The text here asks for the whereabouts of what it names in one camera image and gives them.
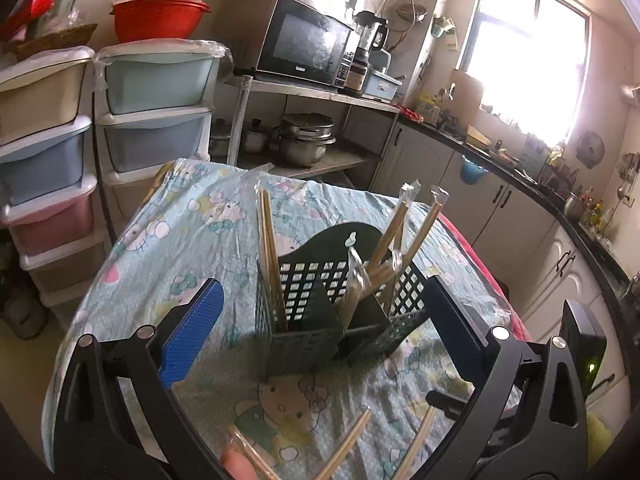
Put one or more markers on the blue hanging bin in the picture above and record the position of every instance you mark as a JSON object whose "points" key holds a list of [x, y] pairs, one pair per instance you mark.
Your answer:
{"points": [[470, 172]]}

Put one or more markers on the left hand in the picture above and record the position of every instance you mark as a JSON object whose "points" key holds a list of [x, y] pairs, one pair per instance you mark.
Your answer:
{"points": [[238, 466]]}

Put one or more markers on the small lidded pot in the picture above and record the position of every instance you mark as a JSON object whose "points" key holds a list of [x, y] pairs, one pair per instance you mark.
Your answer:
{"points": [[255, 137]]}

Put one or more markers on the stacked steel pots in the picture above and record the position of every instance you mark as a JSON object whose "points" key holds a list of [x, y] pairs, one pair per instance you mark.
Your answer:
{"points": [[304, 137]]}

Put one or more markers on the left pastel drawer tower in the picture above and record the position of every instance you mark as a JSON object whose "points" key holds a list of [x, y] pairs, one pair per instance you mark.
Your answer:
{"points": [[50, 199]]}

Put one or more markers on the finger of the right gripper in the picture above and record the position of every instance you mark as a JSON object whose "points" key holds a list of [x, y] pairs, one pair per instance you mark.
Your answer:
{"points": [[451, 405]]}

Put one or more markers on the wooden chopsticks pair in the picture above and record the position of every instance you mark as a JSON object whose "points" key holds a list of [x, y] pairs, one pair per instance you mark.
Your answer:
{"points": [[357, 282], [408, 193], [240, 443], [440, 197], [402, 470], [268, 259], [339, 455]]}

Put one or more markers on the wicker basket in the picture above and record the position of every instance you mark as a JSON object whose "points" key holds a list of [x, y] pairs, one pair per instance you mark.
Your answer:
{"points": [[76, 36]]}

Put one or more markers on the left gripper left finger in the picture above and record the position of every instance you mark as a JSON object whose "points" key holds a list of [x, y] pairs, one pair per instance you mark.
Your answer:
{"points": [[94, 436]]}

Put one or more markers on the black microwave oven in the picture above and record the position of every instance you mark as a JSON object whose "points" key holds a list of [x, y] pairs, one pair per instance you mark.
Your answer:
{"points": [[286, 39]]}

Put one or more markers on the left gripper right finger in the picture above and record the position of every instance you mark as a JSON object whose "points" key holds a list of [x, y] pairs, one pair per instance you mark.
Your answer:
{"points": [[526, 418]]}

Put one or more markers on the white kitchen cabinets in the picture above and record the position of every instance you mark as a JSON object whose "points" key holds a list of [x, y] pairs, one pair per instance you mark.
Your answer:
{"points": [[527, 243]]}

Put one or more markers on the red plastic basin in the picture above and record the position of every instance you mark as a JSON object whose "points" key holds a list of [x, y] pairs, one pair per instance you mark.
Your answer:
{"points": [[157, 19]]}

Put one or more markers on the right pastel drawer tower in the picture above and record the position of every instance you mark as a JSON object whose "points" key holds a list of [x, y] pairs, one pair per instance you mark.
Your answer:
{"points": [[153, 102]]}

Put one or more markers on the black blender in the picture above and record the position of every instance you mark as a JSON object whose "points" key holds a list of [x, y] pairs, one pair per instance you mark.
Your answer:
{"points": [[373, 32]]}

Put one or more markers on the steel shelf rack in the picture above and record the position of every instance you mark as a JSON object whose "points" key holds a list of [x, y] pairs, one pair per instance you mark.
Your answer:
{"points": [[344, 154]]}

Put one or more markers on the kitchen window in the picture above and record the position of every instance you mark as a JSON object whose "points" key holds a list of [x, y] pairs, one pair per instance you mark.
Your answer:
{"points": [[531, 58]]}

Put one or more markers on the pink blanket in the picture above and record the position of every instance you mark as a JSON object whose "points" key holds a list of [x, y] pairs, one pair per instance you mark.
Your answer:
{"points": [[517, 324]]}

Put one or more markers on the dark green utensil caddy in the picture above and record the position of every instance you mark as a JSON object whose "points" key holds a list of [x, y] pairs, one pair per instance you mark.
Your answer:
{"points": [[313, 278]]}

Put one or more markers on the light blue dish box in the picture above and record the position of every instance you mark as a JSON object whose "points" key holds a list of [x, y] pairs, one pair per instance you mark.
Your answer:
{"points": [[379, 86]]}

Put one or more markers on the pastel drawer tower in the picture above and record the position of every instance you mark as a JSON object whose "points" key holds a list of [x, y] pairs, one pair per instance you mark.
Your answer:
{"points": [[50, 199], [153, 102]]}

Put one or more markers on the red plastic bag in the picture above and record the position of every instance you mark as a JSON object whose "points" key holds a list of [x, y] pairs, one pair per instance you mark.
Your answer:
{"points": [[23, 13]]}

